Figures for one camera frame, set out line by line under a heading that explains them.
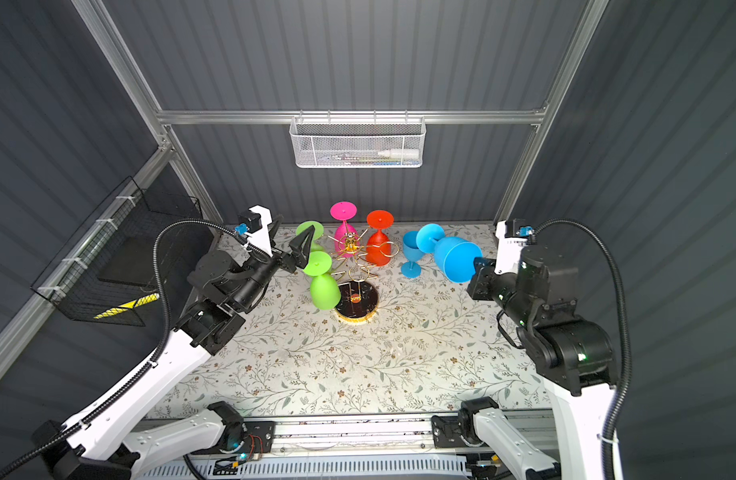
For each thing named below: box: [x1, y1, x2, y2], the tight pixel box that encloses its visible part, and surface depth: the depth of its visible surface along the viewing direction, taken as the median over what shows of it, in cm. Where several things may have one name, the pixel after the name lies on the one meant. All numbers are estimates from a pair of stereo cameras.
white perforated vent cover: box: [140, 455, 472, 480], surface depth 72 cm
